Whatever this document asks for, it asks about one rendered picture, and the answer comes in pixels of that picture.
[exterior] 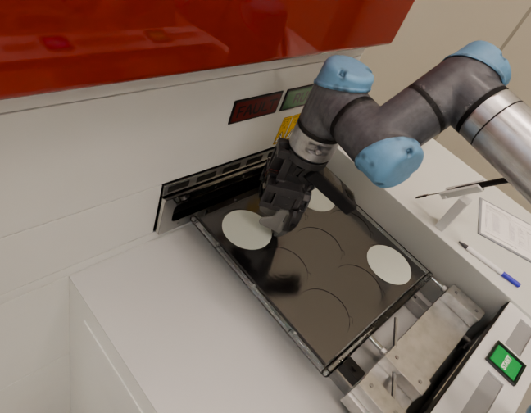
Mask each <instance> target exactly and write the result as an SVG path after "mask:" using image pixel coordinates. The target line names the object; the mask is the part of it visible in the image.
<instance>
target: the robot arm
mask: <svg viewBox="0 0 531 413"><path fill-rule="evenodd" d="M510 80H511V66H510V64H509V62H508V60H507V59H505V58H504V57H503V55H502V51H501V50H500V49H499V48H497V47H496V46H495V45H493V44H492V43H489V42H486V41H483V40H477V41H474V42H471V43H468V44H467V45H465V46H464V47H463V48H461V49H460V50H458V51H457V52H455V53H453V54H451V55H448V56H447V57H445V58H444V59H443V60H442V62H440V63H439V64H438V65H436V66H435V67H434V68H433V69H431V70H430V71H428V72H427V73H426V74H424V75H423V76H421V77H420V78H418V79H417V80H416V81H415V82H414V83H412V84H410V85H409V86H408V87H406V88H404V89H403V90H402V91H401V92H400V93H398V94H397V95H395V96H394V97H392V98H391V99H389V100H388V101H386V102H385V103H384V104H383V105H382V106H380V105H379V104H378V103H377V102H376V101H375V100H374V99H373V98H372V97H371V96H370V95H369V94H368V92H370V90H371V86H372V84H373V83H374V75H373V74H372V71H371V69H370V68H369V67H368V66H366V65H365V64H364V63H362V62H361V61H358V60H357V59H355V58H352V57H348V56H344V55H333V56H331V57H329V58H327V59H326V60H325V62H324V65H323V66H322V68H321V70H320V73H319V74H318V75H317V77H316V78H315V79H314V84H313V86H312V89H311V91H310V93H309V96H308V98H307V100H306V103H305V105H304V107H303V109H302V112H301V114H300V116H299V118H298V120H297V123H296V124H295V126H294V129H293V132H292V133H291V136H290V138H289V140H288V139H285V138H279V139H278V142H277V143H276V146H275V149H274V151H273V153H272V155H271V158H268V159H267V161H266V164H265V167H264V169H263V171H262V173H261V177H260V178H259V180H261V184H260V187H259V198H260V202H259V204H258V206H259V207H260V211H261V212H263V213H265V214H267V215H268V216H265V217H261V218H260V219H259V223H260V225H263V226H265V227H266V228H269V229H272V230H274V236H275V237H280V236H282V235H285V234H286V233H288V232H291V231H292V230H293V229H294V228H295V227H296V226H297V225H298V223H299V221H300V219H301V218H302V215H303V213H304V212H305V210H306V209H307V207H308V205H309V202H310V200H311V191H312V190H314V189H315V187H316V188H317V189H318V190H319V191H320V192H322V193H323V194H324V195H325V196H326V197H327V198H328V199H329V200H330V201H331V202H332V203H333V204H334V205H335V206H336V207H338V208H339V209H340V210H341V211H342V212H343V213H344V214H345V215H348V214H350V213H351V212H353V211H354V210H356V201H355V196H354V192H353V191H352V190H351V189H350V188H349V187H348V186H347V185H346V184H345V183H344V182H342V181H341V180H340V179H339V178H338V177H337V176H336V175H335V174H334V173H333V172H332V171H331V170H330V169H329V168H328V167H327V166H326V165H327V164H328V162H329V160H330V159H331V158H332V157H333V155H334V153H335V151H336V150H337V148H338V145H339V146H340V147H341V148H342V149H343V150H344V152H345V153H346V154H347V155H348V156H349V157H350V158H351V159H352V161H353V162H354V164H355V166H356V168H357V169H358V170H360V171H362V172H363V173H364V174H365V175H366V176H367V177H368V178H369V179H370V181H371V182H372V183H373V184H374V185H376V186H377V187H380V188H392V187H395V186H397V185H399V184H401V183H403V182H404V181H406V180H407V179H409V178H410V177H411V174H412V173H414V172H415V171H417V170H418V169H419V167H420V165H421V163H422V161H423V160H424V151H423V149H422V148H421V146H422V145H424V144H425V143H427V142H428V141H429V140H430V139H432V138H434V137H435V136H436V135H438V134H440V133H441V132H443V131H444V130H445V129H446V128H448V127H449V126H451V127H452V128H453V129H454V130H455V131H456V132H458V133H459V134H460V135H461V136H462V137H463V138H464V139H465V140H466V141H467V142H468V143H469V144H470V145H471V146H472V147H473V148H474V149H475V150H476V151H477V152H478V153H479V154H480V155H481V156H482V157H484V158H485V159H486V160H487V161H488V162H489V163H490V164H491V165H492V166H493V167H494V168H495V169H496V170H497V171H498V172H499V173H500V174H501V175H502V176H503V177H504V178H505V179H506V180H507V181H508V182H509V183H510V184H511V185H512V186H513V187H514V188H515V189H516V190H517V191H518V192H519V193H520V194H521V195H522V196H523V197H524V198H525V199H526V200H527V201H528V202H529V203H530V204H531V107H529V106H528V105H527V104H526V103H525V102H523V101H522V100H521V99H520V98H519V97H517V96H516V95H515V94H514V93H513V92H511V91H510V90H509V89H508V88H507V87H506V86H507V85H508V84H509V82H510ZM266 167H267V168H266Z"/></svg>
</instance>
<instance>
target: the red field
mask: <svg viewBox="0 0 531 413"><path fill-rule="evenodd" d="M281 94H282V93H280V94H276V95H272V96H269V97H264V98H258V99H253V100H250V101H246V102H239V103H237V105H236V107H235V111H234V115H233V118H232V120H231V123H232V122H235V121H238V120H244V119H247V118H251V117H254V116H260V115H264V114H267V113H271V112H273V111H275V109H276V107H277V105H278V102H279V99H280V97H281Z"/></svg>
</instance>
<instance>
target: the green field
mask: <svg viewBox="0 0 531 413"><path fill-rule="evenodd" d="M311 89H312V87H310V88H303V89H299V90H295V91H291V92H289V93H288V96H287V98H286V101H285V103H284V106H283V109H286V108H290V107H295V106H299V105H302V104H305V103H306V100H307V98H308V96H309V93H310V91H311ZM283 109H282V110H283Z"/></svg>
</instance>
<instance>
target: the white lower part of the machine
mask: <svg viewBox="0 0 531 413"><path fill-rule="evenodd" d="M0 413H70V290H69V275H67V276H66V277H64V278H61V279H59V280H56V281H54V282H52V283H50V284H46V285H44V286H42V287H40V288H37V289H35V290H33V291H31V292H28V293H26V294H23V295H21V296H19V297H16V298H13V299H11V300H10V301H7V302H4V303H2V304H0Z"/></svg>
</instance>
